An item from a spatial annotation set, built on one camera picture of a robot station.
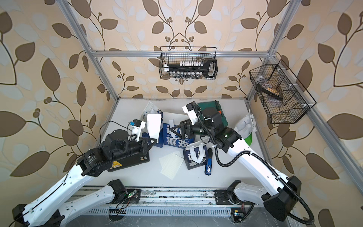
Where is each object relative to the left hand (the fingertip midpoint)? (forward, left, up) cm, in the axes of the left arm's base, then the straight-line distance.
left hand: (155, 139), depth 65 cm
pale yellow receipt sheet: (-1, -5, -30) cm, 30 cm away
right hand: (+5, -9, +3) cm, 11 cm away
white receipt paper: (+7, +1, +4) cm, 8 cm away
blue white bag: (+24, +7, -6) cm, 25 cm away
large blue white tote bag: (+16, -5, -7) cm, 18 cm away
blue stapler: (-6, -27, -26) cm, 38 cm away
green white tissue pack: (+12, -48, -8) cm, 50 cm away
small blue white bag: (-2, -19, -15) cm, 24 cm away
